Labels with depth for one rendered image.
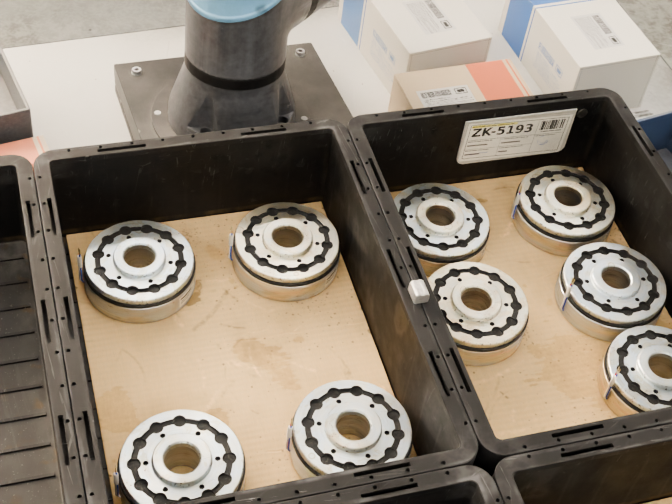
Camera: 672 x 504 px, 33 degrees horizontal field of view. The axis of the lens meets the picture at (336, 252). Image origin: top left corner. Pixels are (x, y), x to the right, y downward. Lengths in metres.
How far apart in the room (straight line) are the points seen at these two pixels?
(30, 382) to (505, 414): 0.42
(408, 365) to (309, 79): 0.57
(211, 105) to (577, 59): 0.48
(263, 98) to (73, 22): 1.50
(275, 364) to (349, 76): 0.60
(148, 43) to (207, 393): 0.67
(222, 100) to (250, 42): 0.08
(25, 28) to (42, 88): 1.26
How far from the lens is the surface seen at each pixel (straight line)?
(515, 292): 1.11
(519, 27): 1.63
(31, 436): 1.02
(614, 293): 1.13
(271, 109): 1.33
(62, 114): 1.48
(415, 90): 1.43
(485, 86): 1.46
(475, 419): 0.93
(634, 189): 1.22
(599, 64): 1.52
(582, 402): 1.09
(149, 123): 1.39
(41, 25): 2.78
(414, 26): 1.51
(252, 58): 1.28
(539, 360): 1.11
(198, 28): 1.28
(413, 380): 0.99
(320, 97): 1.45
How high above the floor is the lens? 1.68
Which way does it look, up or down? 48 degrees down
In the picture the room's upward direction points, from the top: 9 degrees clockwise
